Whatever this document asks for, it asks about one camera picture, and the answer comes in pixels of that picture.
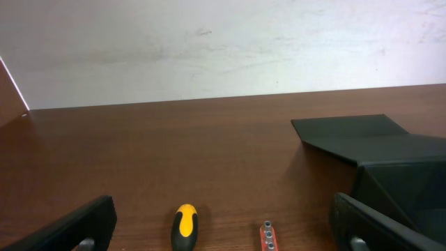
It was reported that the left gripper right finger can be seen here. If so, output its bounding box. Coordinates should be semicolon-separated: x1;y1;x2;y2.
329;192;445;251

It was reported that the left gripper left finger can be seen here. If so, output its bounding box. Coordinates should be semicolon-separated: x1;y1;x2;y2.
3;195;117;251

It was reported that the black open box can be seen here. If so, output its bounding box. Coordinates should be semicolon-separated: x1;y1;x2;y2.
291;114;445;243

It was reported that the yellow black screwdriver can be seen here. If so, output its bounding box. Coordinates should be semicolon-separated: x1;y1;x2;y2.
171;204;198;251

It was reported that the orange socket bit rail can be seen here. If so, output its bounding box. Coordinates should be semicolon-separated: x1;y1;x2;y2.
259;220;278;251

